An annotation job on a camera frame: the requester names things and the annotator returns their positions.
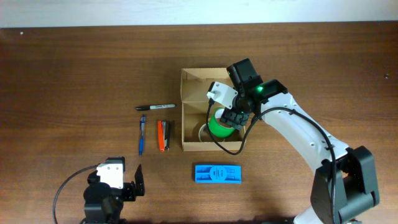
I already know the brown cardboard box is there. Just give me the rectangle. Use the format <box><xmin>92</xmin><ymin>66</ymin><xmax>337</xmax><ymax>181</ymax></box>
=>
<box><xmin>180</xmin><ymin>68</ymin><xmax>246</xmax><ymax>152</ymax></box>

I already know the green tape roll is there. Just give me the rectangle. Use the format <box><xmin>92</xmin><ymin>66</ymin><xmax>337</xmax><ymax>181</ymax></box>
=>
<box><xmin>208</xmin><ymin>108</ymin><xmax>235</xmax><ymax>139</ymax></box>

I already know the blue ballpoint pen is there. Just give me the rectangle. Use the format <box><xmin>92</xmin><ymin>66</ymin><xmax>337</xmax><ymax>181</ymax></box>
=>
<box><xmin>139</xmin><ymin>115</ymin><xmax>146</xmax><ymax>156</ymax></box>

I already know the blue plastic case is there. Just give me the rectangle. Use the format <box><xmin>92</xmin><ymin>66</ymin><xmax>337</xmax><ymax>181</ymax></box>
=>
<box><xmin>194</xmin><ymin>164</ymin><xmax>242</xmax><ymax>184</ymax></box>

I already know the orange black stapler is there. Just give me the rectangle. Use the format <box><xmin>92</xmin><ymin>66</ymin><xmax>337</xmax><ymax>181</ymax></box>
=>
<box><xmin>157</xmin><ymin>120</ymin><xmax>170</xmax><ymax>152</ymax></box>

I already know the black sharpie marker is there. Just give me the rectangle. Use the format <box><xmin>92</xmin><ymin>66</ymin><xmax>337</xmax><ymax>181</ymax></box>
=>
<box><xmin>136</xmin><ymin>104</ymin><xmax>177</xmax><ymax>111</ymax></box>

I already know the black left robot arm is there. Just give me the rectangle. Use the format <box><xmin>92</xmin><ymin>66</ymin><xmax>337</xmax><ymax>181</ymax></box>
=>
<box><xmin>82</xmin><ymin>157</ymin><xmax>146</xmax><ymax>224</ymax></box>

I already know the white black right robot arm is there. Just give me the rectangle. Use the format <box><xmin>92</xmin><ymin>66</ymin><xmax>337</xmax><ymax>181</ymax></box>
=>
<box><xmin>215</xmin><ymin>58</ymin><xmax>380</xmax><ymax>223</ymax></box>

